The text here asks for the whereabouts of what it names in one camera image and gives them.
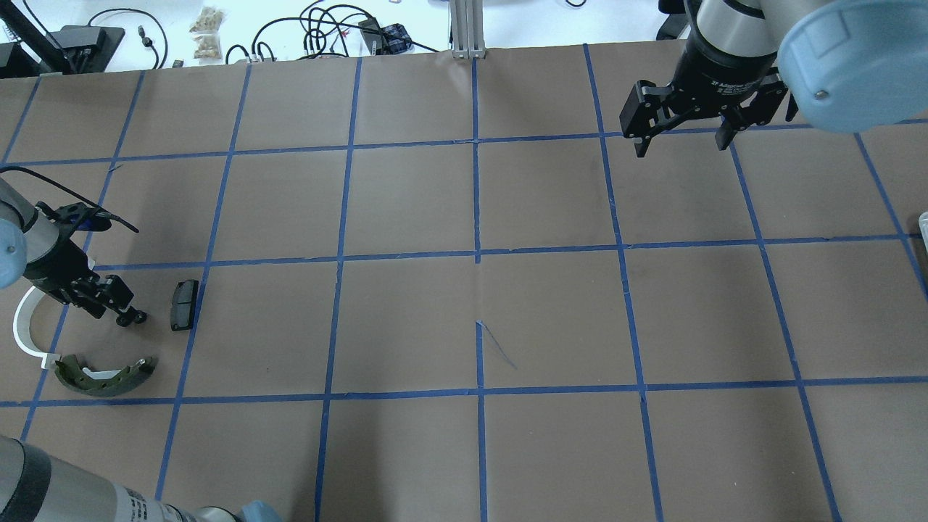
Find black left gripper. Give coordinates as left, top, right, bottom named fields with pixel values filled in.
left=24, top=241, right=136, bottom=327

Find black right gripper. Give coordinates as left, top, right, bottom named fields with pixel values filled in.
left=619, top=43, right=798, bottom=158

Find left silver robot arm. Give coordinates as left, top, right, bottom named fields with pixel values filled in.
left=1, top=166, right=148, bottom=327

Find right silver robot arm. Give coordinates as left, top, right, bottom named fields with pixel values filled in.
left=619, top=1, right=927, bottom=157

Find ribbed silver metal tray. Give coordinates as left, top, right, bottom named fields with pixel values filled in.
left=917, top=211, right=928, bottom=252

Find brass brake shoe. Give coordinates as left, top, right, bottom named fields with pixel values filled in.
left=54, top=355, right=158, bottom=399

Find black brake pad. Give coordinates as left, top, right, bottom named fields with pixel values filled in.
left=170, top=280, right=199, bottom=331

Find white curved plastic part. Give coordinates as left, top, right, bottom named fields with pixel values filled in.
left=12, top=286, right=61, bottom=370

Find black device on stand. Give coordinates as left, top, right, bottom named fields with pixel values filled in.
left=1, top=1, right=126, bottom=79

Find bag of brown parts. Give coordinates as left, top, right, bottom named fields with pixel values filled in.
left=188, top=6, right=225, bottom=60

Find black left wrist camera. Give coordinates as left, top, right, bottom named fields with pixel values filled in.
left=36, top=202, right=140, bottom=236

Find aluminium frame post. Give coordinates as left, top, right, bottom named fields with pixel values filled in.
left=447, top=0, right=486, bottom=59

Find tangled black cables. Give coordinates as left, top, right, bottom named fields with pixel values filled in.
left=225, top=0, right=443, bottom=65

